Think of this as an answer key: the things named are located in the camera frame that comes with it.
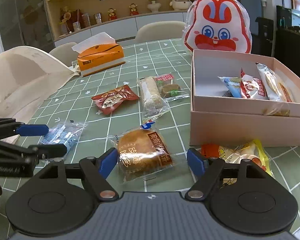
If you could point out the blue clear candy packet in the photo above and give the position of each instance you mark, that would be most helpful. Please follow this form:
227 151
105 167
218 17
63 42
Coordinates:
67 133

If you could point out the rabbit face snack bag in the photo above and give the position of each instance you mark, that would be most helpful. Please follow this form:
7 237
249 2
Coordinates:
217 25

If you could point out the long oat bar packet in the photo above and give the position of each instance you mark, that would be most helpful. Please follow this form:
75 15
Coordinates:
153 105

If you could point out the small red green snack packet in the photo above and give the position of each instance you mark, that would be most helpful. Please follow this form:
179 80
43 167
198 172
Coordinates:
168 88

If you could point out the pink cardboard box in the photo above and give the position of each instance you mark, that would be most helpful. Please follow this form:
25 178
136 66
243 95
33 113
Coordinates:
223 120

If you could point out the beige chair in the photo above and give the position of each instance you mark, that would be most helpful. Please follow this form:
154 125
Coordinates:
162 30
65 53

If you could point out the beige chair back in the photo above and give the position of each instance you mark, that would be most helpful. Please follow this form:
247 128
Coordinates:
162 30

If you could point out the black glass display cabinet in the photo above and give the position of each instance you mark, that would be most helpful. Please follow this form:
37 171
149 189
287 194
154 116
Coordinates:
287 44

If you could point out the beige chair left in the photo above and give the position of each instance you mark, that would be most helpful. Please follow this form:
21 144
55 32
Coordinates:
65 53

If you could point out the orange tissue box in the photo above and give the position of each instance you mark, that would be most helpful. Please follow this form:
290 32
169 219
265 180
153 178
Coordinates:
98 53

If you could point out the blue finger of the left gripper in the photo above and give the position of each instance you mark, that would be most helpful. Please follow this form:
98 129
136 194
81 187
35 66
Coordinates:
10 153
10 127

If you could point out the blue snack packet in box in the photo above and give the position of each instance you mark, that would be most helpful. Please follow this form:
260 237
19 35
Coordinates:
233 84

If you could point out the yellow orange snack packet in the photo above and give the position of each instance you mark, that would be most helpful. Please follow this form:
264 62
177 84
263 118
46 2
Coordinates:
251 150

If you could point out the white rabbit figurine planter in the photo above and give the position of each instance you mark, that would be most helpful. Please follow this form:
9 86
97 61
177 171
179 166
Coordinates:
180 5

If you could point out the red white snack packet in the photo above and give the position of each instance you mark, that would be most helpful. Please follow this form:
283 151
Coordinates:
252 87

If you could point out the beige cloth bag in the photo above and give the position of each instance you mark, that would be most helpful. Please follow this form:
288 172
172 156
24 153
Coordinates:
28 76

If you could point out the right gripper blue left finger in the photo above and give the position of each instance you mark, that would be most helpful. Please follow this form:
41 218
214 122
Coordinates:
96 171

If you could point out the white orange snack packet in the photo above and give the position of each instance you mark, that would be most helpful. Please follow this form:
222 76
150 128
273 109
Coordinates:
276 90

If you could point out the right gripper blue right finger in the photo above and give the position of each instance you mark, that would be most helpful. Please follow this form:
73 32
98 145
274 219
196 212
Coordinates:
207 171

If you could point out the round brown pastry packet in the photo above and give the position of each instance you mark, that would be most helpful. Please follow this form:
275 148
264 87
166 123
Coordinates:
142 155

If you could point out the white vase with plant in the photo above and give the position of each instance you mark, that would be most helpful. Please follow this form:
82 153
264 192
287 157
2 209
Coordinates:
154 5

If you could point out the wooden shelf cabinet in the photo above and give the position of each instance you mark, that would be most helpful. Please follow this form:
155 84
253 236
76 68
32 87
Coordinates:
123 29

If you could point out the red doll figurine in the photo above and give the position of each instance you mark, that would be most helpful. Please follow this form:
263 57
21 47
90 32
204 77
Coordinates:
112 14
133 9

